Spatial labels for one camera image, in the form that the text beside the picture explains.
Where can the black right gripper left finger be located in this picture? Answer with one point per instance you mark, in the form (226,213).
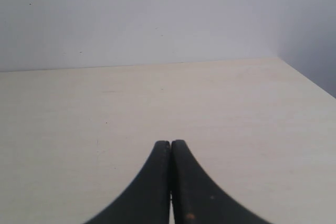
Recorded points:
(147,198)

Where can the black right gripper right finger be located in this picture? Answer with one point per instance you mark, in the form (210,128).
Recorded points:
(196,198)

